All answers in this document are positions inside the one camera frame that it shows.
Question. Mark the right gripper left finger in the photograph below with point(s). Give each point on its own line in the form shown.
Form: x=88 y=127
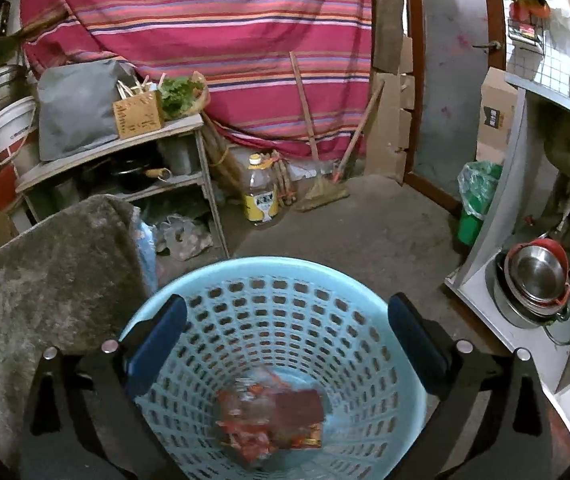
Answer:
x=81 y=421

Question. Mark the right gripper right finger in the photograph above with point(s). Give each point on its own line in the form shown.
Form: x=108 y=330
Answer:
x=513 y=441

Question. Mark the clear plastic wrapper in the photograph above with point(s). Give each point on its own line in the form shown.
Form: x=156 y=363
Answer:
x=248 y=416

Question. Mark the dark red snack packet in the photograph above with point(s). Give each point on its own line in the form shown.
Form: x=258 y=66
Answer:
x=294 y=410

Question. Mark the orange snack packet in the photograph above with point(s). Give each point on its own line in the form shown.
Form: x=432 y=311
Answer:
x=307 y=438

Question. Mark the grey shaggy table rug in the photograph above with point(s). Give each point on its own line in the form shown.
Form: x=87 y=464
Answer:
x=72 y=281

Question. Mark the light blue plastic basket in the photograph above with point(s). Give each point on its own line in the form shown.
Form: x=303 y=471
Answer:
x=312 y=326

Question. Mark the white side table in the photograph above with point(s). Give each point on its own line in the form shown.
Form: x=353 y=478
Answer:
x=132 y=169

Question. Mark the yellow label oil bottle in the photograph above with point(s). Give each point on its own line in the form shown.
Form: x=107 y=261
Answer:
x=260 y=192

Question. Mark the white plastic bucket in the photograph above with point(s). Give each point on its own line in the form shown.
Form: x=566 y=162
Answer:
x=17 y=123

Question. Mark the cardboard box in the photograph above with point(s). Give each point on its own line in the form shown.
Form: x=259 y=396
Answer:
x=496 y=114

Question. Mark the green leafy vegetable bag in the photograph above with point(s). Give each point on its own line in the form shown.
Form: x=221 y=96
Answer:
x=183 y=96

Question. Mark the steel stock pot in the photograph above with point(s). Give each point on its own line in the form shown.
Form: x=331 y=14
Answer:
x=13 y=84

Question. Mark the wooden framed door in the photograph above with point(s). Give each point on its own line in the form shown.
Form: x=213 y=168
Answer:
x=454 y=44

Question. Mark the red striped hanging cloth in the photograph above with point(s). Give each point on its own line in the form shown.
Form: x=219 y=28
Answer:
x=291 y=76

